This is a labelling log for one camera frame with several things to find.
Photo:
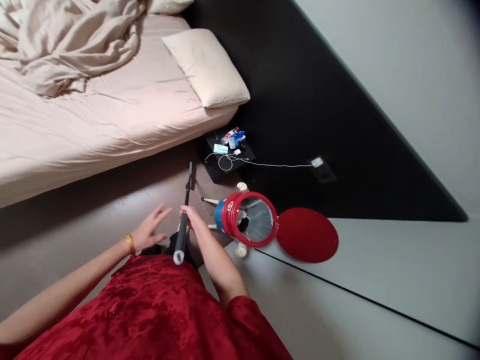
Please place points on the person's left hand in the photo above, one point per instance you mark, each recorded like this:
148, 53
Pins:
144, 231

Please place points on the person's right hand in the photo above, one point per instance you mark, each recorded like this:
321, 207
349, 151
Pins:
192, 218

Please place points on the person's right fingers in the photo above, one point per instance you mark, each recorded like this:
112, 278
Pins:
186, 214

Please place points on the black pole with grey end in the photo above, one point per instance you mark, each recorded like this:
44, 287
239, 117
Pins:
181, 240

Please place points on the red and blue character bin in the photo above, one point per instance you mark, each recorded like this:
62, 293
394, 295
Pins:
229, 219

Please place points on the person's legs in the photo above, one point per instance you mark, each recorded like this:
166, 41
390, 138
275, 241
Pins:
159, 248

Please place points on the black bedside table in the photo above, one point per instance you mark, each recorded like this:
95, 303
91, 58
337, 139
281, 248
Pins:
238, 165

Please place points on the blue bin liner bag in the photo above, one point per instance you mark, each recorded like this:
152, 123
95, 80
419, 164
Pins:
260, 221

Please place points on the clear plastic water bottle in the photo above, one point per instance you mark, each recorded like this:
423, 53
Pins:
229, 135

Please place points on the blue and white packet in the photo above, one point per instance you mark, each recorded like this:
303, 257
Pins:
237, 139

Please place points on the person's body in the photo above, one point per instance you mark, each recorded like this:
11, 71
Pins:
157, 315

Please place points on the red round bin lid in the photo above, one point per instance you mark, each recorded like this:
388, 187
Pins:
307, 235

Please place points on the bed with beige sheet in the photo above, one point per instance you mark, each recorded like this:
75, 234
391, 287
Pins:
93, 131

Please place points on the large beige pillow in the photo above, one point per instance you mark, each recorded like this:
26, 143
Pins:
210, 71

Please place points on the cream pillow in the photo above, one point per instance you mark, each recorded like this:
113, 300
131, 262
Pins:
170, 5

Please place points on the crumpled beige blanket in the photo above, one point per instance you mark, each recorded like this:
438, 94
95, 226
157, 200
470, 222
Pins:
67, 41

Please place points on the white wall charger plug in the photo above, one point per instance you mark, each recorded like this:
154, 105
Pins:
317, 162

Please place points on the dark wall socket plate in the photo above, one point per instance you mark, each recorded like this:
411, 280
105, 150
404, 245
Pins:
324, 173

